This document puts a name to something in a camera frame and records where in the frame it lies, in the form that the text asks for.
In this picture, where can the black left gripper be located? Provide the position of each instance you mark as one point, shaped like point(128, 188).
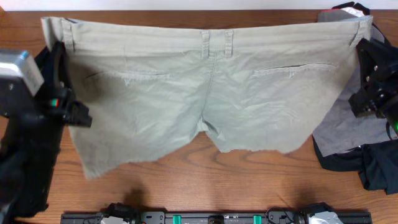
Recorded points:
point(55, 94)

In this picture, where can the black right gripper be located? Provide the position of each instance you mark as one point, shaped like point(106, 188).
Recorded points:
point(380, 76)

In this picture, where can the khaki green shorts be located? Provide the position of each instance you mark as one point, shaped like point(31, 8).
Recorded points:
point(151, 90)

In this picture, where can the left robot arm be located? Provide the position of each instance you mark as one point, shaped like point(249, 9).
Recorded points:
point(29, 150)

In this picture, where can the grey shorts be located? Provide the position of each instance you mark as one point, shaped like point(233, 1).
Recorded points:
point(340, 130)

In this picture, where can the black garment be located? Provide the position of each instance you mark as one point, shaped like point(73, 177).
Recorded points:
point(375, 163)

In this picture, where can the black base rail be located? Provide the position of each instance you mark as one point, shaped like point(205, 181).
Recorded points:
point(319, 213)

